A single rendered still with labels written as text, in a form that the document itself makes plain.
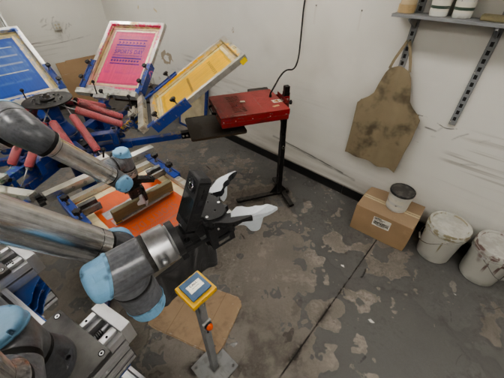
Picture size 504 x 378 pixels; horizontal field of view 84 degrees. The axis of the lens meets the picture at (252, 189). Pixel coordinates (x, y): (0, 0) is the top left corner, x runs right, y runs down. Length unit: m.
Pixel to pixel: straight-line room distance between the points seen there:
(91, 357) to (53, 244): 0.40
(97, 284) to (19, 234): 0.15
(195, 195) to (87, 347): 0.58
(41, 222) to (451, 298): 2.67
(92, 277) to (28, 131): 0.68
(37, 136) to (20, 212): 0.56
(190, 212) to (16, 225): 0.27
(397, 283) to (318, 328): 0.80
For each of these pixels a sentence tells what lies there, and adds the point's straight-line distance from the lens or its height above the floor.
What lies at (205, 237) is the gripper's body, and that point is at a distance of 0.57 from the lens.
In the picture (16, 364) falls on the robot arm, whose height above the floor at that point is 1.50.
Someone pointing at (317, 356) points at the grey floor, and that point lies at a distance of 2.20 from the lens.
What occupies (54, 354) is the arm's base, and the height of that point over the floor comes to 1.33.
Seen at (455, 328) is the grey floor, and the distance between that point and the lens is 2.66.
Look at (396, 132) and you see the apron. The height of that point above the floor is 0.90.
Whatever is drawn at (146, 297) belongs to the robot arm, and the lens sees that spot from 0.59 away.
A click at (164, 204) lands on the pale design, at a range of 1.67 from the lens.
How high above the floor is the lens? 2.04
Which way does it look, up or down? 40 degrees down
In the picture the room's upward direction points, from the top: straight up
